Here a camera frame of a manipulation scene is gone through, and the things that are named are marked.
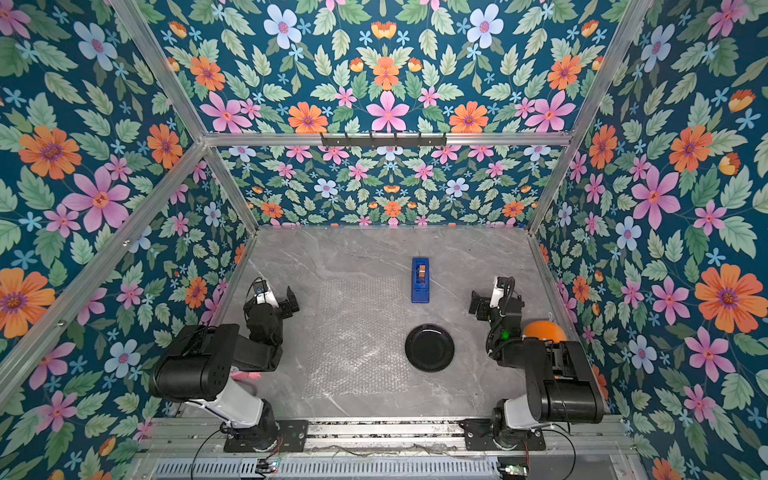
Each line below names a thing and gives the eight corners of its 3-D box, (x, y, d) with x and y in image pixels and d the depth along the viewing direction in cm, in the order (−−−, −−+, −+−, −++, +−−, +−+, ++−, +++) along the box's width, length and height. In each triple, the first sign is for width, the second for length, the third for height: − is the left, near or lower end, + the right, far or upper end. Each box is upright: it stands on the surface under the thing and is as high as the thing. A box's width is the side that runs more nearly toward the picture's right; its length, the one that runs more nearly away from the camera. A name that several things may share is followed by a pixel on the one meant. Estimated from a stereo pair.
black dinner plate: (405, 371, 86) (405, 368, 84) (405, 327, 95) (405, 323, 93) (455, 371, 86) (456, 368, 84) (450, 327, 95) (451, 323, 93)
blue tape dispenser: (411, 302, 100) (411, 293, 95) (411, 267, 109) (411, 257, 104) (430, 302, 100) (431, 293, 95) (428, 267, 109) (429, 257, 104)
